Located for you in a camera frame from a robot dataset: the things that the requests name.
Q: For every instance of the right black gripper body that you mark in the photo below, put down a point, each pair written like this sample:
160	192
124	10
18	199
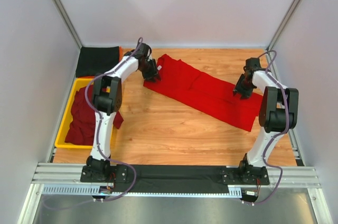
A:
243	87

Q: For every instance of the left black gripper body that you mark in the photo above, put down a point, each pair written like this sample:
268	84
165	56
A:
151	71

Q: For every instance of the bright red t shirt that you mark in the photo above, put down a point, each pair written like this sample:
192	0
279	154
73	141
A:
203	92

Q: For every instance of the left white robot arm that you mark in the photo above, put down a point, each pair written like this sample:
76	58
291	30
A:
106	101

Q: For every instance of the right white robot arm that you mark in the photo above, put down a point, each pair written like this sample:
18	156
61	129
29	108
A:
277	115

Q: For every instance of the folded black t shirt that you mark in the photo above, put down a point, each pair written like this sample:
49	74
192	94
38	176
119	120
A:
97	61

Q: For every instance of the dark red t shirt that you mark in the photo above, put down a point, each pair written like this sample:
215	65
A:
82	128

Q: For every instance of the yellow plastic bin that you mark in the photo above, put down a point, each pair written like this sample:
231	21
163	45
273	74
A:
67	118

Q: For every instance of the black cloth strip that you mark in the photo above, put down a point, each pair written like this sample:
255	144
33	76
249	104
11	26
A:
171	179

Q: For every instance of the right aluminium corner post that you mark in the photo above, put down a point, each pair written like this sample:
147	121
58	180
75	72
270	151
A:
283	24

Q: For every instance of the aluminium corner post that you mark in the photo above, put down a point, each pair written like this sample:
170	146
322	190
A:
64	15
283	24

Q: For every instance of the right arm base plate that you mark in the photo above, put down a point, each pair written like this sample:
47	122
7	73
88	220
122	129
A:
231	176

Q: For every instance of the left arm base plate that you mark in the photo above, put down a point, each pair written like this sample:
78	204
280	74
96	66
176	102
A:
108	174

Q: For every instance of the left aluminium corner post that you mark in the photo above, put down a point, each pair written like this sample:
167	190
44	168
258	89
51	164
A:
64	15

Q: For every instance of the slotted grey cable duct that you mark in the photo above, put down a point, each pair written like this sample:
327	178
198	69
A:
96	190

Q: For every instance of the aluminium front rail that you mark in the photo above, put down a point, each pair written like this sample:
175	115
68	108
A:
69	173

